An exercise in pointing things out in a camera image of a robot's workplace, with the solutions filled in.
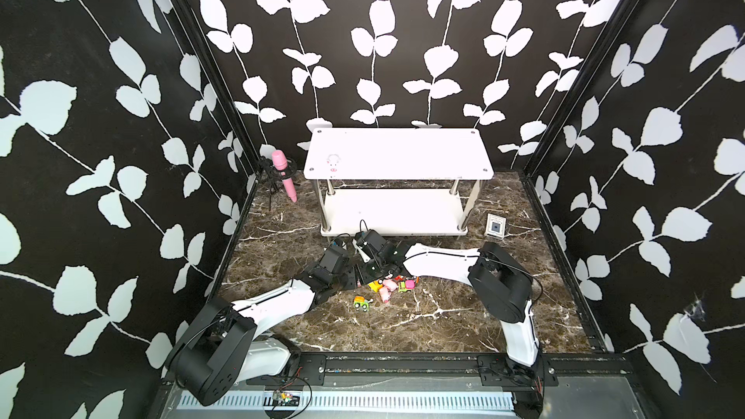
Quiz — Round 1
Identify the pink rubber pig toy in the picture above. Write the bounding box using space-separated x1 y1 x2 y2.
382 279 399 292
326 154 341 174
378 286 392 304

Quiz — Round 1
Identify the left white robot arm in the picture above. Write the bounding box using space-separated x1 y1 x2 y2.
165 239 354 407

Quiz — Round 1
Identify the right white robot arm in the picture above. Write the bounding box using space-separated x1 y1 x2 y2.
354 238 541 368

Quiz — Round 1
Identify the yellow orange dump truck toy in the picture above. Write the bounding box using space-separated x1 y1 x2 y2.
368 280 383 292

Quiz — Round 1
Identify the green cement mixer truck toy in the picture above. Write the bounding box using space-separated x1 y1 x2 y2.
353 296 372 312

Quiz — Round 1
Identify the green pink toy car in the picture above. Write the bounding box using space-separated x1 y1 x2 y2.
398 279 417 293

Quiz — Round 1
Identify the white two-tier shelf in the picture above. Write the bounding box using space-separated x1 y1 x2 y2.
304 128 494 237

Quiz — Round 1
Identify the white perforated vent strip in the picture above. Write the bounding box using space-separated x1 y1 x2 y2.
208 391 514 415

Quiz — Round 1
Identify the white square tag card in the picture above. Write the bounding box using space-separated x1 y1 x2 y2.
484 213 506 239

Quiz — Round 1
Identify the pink microphone on stand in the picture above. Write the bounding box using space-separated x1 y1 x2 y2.
260 149 298 208

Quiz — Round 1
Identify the small green circuit board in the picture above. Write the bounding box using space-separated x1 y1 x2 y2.
272 392 302 409

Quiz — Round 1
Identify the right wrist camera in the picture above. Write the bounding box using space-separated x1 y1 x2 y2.
353 229 392 263

